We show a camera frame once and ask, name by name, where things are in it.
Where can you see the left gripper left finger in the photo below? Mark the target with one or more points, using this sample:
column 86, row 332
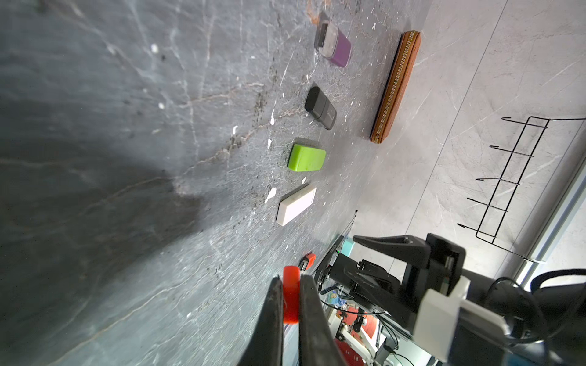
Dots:
column 266, row 343

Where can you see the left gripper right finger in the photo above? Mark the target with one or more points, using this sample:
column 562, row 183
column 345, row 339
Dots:
column 316, row 344

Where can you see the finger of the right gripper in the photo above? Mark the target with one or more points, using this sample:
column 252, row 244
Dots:
column 370, row 286
column 410, row 249

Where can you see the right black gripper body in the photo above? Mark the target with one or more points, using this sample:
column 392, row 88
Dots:
column 433, row 263

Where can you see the red usb drive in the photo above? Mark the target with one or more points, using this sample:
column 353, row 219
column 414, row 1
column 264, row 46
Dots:
column 307, row 262

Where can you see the red usb cap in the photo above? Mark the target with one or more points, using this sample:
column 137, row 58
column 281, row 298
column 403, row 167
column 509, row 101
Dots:
column 291, row 290

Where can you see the white usb drive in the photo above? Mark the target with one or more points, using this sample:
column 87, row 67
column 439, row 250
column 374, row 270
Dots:
column 295, row 204

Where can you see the green usb drive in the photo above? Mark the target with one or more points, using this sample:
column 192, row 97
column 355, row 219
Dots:
column 306, row 158

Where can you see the black usb drive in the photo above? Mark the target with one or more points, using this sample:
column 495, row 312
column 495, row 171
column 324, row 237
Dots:
column 320, row 108

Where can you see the purple usb drive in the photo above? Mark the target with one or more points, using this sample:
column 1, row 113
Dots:
column 332, row 44

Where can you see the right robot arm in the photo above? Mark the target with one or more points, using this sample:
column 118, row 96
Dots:
column 547, row 323

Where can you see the brown leather wallet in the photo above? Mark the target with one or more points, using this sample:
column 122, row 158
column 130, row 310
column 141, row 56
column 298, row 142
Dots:
column 398, row 79

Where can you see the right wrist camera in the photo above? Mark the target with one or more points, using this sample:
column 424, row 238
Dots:
column 456, row 331

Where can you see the black wire hook rack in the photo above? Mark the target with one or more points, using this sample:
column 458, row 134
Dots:
column 497, row 208

